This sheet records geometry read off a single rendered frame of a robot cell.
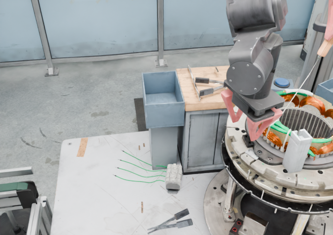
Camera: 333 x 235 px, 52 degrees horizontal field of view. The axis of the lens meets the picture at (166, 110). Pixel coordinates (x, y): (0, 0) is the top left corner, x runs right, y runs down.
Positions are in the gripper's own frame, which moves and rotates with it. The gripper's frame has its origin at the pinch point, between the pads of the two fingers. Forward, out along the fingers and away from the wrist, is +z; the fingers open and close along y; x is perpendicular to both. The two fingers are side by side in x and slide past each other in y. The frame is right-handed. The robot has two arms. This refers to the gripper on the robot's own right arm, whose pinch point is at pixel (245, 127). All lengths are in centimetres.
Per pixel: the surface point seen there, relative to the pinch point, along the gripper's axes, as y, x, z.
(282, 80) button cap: -23.2, 34.8, 12.8
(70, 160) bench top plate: -46, -29, 41
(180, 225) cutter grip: -3.2, -11.2, 31.0
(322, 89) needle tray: -12.8, 40.2, 11.3
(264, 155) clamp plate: 3.3, 3.9, 6.8
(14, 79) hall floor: -246, -39, 124
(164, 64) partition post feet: -206, 90, 121
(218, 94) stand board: -23.5, 11.3, 11.0
